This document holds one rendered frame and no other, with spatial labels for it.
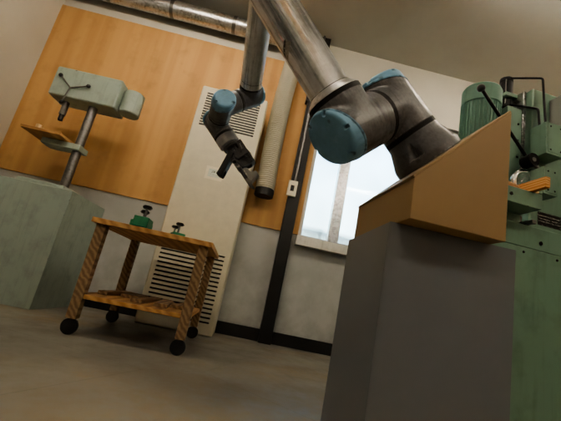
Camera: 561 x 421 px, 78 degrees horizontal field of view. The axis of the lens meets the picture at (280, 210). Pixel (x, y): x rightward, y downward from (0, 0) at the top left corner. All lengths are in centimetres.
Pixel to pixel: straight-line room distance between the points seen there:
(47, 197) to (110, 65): 146
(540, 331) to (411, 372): 88
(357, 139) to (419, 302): 39
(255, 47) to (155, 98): 200
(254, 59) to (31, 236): 170
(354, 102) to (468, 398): 68
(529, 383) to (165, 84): 306
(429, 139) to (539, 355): 94
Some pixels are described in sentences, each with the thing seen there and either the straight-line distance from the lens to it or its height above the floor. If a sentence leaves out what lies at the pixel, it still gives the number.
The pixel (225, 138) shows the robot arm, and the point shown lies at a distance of 147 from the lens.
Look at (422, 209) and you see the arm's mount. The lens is 78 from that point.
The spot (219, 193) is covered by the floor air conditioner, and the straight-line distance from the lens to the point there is 257.
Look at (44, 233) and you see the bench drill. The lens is 245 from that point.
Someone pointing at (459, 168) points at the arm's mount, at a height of 69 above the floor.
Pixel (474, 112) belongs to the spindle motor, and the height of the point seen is 134.
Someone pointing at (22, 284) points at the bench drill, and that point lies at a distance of 247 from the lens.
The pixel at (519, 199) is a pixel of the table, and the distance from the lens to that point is 153.
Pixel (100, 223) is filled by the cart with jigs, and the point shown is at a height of 50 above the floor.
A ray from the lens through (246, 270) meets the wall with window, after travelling 277.
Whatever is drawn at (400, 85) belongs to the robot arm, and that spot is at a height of 94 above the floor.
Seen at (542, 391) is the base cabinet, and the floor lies 22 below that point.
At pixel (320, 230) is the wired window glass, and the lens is 296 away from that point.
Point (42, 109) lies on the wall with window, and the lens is 350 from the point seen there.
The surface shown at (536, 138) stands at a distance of 193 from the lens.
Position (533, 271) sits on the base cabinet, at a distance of 162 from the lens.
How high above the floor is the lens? 34
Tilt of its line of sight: 14 degrees up
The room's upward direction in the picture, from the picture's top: 12 degrees clockwise
